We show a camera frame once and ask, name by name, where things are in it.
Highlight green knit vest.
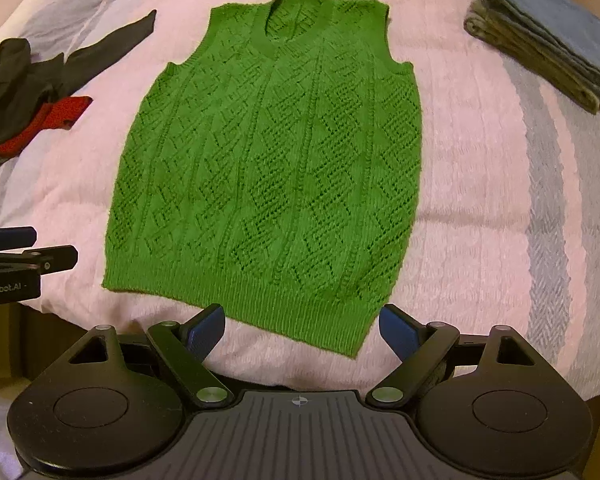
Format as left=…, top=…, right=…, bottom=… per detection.
left=102, top=0, right=423, bottom=360

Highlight striped pink grey blanket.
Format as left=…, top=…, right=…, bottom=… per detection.
left=0, top=0, right=600, bottom=402

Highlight blue folded garment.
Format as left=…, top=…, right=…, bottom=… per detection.
left=480, top=0, right=600, bottom=97

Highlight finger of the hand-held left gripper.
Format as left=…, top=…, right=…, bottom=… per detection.
left=0, top=226, right=37, bottom=252
left=0, top=245, right=79, bottom=275

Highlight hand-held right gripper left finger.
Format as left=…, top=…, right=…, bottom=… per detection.
left=70, top=304, right=232, bottom=407

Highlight dark grey garment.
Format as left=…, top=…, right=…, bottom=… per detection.
left=0, top=38, right=65, bottom=181

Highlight grey folded garment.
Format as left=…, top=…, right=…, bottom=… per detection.
left=464, top=2, right=600, bottom=114

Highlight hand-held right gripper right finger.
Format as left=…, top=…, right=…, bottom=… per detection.
left=366, top=304, right=536, bottom=407

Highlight red knit garment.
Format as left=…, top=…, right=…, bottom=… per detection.
left=0, top=96, right=92, bottom=159

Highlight black garment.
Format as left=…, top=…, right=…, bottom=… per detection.
left=30, top=9, right=157, bottom=102

